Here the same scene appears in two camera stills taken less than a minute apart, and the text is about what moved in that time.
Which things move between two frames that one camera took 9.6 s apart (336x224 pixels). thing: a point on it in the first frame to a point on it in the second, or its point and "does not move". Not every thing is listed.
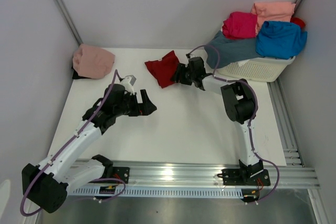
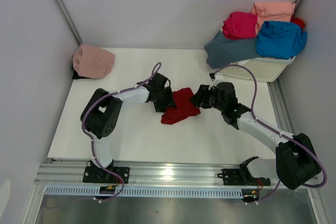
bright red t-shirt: x=298 y=21 does not move
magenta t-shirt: x=240 y=24 does not move
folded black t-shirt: x=75 y=75 does not move
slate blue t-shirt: x=230 y=51 does not move
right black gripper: x=181 y=68 to x=201 y=96
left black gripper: x=144 y=108 to x=168 y=103
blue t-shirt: x=280 y=40 does not move
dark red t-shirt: x=165 y=70 to x=185 y=107
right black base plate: x=240 y=177 does not move
